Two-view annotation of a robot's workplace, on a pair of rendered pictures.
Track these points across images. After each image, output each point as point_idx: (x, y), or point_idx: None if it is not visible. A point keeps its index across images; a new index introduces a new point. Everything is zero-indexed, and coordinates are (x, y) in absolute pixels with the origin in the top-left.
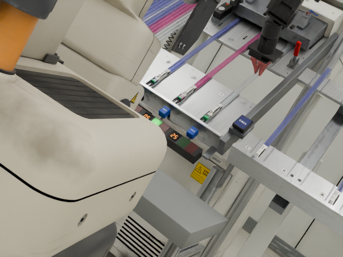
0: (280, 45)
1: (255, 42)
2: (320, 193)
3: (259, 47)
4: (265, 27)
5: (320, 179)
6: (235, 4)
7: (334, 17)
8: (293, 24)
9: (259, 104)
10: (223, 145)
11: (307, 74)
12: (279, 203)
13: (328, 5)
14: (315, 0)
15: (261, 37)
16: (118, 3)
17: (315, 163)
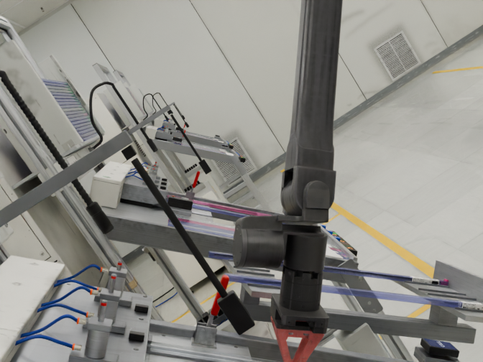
0: (162, 359)
1: (298, 314)
2: (430, 286)
3: (320, 299)
4: (325, 249)
5: (415, 286)
6: (251, 317)
7: (52, 264)
8: (126, 309)
9: (364, 355)
10: None
11: (267, 290)
12: (467, 325)
13: (4, 266)
14: (112, 229)
15: (322, 276)
16: None
17: (374, 313)
